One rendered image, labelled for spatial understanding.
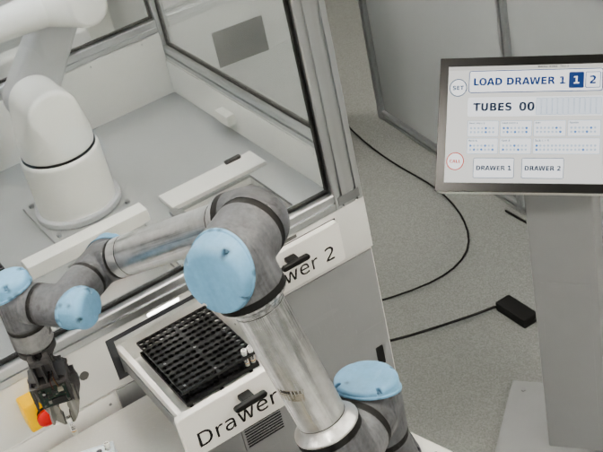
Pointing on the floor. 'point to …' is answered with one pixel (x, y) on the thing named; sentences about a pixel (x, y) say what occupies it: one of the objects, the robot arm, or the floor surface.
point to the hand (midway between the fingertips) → (67, 414)
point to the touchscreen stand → (562, 331)
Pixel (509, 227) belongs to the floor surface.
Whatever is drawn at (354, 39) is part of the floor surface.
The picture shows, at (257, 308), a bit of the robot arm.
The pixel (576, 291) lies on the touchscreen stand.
